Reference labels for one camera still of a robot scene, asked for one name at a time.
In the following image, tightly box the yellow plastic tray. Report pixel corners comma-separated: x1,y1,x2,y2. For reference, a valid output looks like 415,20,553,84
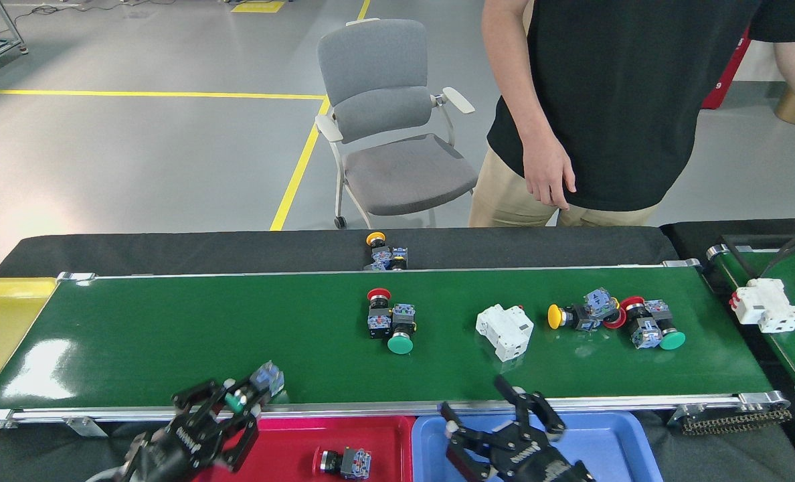
0,278,58,436

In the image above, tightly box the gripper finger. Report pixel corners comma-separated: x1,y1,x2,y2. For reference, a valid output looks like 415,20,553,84
493,375,567,441
438,400,507,481
220,400,266,471
172,379,242,417

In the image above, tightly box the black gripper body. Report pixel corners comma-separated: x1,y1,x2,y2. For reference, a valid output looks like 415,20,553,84
124,405,238,482
486,434,597,482

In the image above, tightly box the red fire extinguisher box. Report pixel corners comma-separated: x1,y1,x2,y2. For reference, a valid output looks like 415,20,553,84
700,27,752,110

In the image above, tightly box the person's right hand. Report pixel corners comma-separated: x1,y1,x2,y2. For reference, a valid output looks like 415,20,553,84
521,137,578,212

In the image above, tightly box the green conveyor belt silver frame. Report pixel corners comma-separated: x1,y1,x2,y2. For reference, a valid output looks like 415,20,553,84
0,258,793,439

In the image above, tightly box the black conveyor drive chain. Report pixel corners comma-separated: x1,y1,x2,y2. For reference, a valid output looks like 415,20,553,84
679,407,793,436

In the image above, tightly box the grey office chair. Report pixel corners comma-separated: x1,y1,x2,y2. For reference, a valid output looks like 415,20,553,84
315,18,480,230

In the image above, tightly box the red plastic tray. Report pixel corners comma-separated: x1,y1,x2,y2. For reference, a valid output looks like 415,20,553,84
190,415,417,482

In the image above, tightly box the yellow cap push button switch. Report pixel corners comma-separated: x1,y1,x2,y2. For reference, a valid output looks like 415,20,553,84
547,303,602,333
364,232,393,272

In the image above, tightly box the white circuit breaker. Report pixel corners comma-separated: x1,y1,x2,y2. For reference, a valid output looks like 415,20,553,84
730,278,795,333
476,305,534,362

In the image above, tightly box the person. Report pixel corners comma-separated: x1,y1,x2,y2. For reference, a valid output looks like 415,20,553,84
468,0,795,228

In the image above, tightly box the blue plastic tray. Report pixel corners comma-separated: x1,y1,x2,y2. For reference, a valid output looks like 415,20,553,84
411,412,646,482

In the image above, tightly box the red cap push button switch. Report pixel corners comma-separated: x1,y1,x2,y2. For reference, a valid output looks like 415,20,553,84
313,447,371,480
620,296,663,350
584,288,628,330

